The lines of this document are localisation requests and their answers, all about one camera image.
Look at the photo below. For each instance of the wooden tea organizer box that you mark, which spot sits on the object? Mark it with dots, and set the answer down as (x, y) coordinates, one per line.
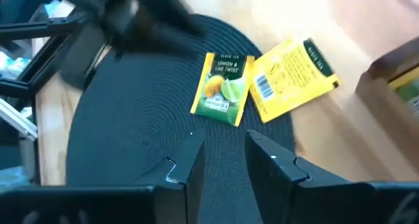
(379, 103)

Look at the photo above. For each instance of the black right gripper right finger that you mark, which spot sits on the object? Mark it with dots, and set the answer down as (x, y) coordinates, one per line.
(278, 191)

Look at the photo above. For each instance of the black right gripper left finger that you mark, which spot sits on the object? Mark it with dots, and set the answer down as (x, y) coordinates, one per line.
(176, 197)

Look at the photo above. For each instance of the lemon lime tea packet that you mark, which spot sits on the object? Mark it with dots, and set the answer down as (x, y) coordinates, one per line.
(291, 80)
(406, 89)
(222, 93)

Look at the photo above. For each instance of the round dark woven placemat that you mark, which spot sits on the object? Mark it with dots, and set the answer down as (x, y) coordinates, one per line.
(131, 119)

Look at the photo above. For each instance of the black aluminium table frame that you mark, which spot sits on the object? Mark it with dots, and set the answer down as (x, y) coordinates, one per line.
(42, 26)

